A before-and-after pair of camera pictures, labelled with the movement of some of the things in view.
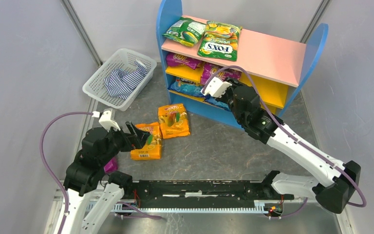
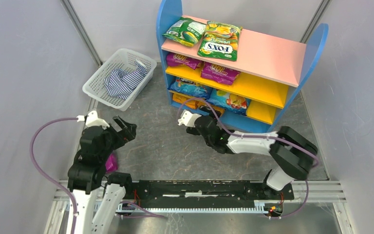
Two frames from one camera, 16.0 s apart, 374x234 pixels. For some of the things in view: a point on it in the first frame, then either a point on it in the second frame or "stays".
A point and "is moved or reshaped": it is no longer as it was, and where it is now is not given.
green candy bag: [186, 31] stays
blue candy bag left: [187, 87] stays
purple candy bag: [112, 165] stays
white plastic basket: [118, 81] stays
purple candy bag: [177, 59] stays
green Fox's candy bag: [220, 41] stays
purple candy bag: [209, 70] is moved or reshaped
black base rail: [200, 194] stays
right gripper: [231, 96] → [198, 124]
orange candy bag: [173, 121] → [190, 101]
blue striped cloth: [120, 83] stays
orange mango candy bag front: [152, 148] → [221, 110]
